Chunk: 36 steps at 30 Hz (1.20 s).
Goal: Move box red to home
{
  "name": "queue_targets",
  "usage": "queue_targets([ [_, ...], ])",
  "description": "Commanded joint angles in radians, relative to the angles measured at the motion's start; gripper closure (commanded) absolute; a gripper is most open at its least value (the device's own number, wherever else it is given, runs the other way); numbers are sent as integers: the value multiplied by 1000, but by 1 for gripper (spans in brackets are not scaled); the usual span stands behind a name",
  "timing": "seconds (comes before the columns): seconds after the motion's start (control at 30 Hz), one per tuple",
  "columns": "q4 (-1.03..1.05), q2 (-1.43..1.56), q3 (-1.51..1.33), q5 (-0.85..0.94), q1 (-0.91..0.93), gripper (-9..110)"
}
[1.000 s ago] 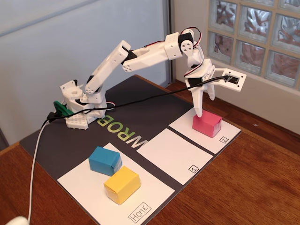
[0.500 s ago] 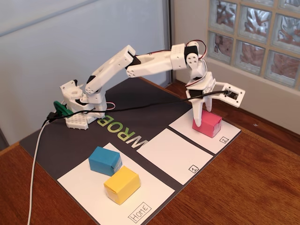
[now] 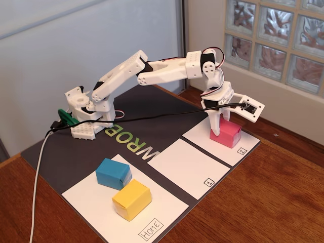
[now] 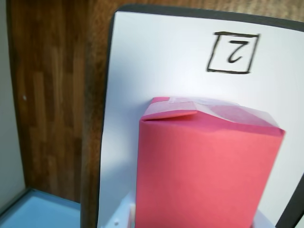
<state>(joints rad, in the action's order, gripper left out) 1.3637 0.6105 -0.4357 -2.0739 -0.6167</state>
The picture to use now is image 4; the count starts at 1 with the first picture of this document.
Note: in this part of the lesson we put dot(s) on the white paper sheet marked 2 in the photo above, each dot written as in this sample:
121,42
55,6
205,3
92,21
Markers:
166,59

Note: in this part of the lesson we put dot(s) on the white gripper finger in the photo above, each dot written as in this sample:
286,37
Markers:
263,221
124,213

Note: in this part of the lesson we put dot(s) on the red paper box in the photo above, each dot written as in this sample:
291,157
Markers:
202,178

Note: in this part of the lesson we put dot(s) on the black mat with WRO print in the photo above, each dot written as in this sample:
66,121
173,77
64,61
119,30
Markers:
294,209

